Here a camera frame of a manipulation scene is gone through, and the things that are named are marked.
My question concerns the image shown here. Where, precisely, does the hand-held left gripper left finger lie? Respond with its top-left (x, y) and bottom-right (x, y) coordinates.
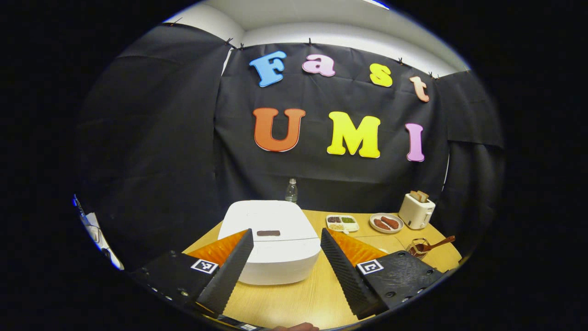
top-left (130, 228), bottom-right (254, 316)

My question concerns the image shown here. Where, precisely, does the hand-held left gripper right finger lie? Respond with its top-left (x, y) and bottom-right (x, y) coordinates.
top-left (320, 228), bottom-right (445, 320)

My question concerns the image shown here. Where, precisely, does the white rice cooker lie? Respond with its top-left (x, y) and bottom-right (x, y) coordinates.
top-left (218, 200), bottom-right (322, 285)

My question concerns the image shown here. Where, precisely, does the wire chopstick holder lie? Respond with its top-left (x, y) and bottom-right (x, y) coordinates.
top-left (407, 238), bottom-right (431, 259)

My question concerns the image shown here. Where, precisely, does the brown wooden spoon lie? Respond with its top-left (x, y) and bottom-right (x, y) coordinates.
top-left (415, 235), bottom-right (456, 253)

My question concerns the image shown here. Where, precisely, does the white divided seasoning tray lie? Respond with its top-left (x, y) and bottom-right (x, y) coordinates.
top-left (326, 214), bottom-right (360, 233)

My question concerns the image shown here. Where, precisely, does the white round plate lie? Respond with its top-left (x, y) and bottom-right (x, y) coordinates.
top-left (369, 213), bottom-right (405, 234)

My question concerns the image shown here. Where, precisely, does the clear plastic container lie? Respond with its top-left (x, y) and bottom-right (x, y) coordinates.
top-left (351, 234), bottom-right (410, 259)

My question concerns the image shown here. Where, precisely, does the white toaster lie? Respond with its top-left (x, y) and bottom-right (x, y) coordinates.
top-left (398, 193), bottom-right (436, 230)

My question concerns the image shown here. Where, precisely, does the white side desk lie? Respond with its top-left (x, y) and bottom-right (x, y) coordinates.
top-left (73, 195), bottom-right (124, 270)

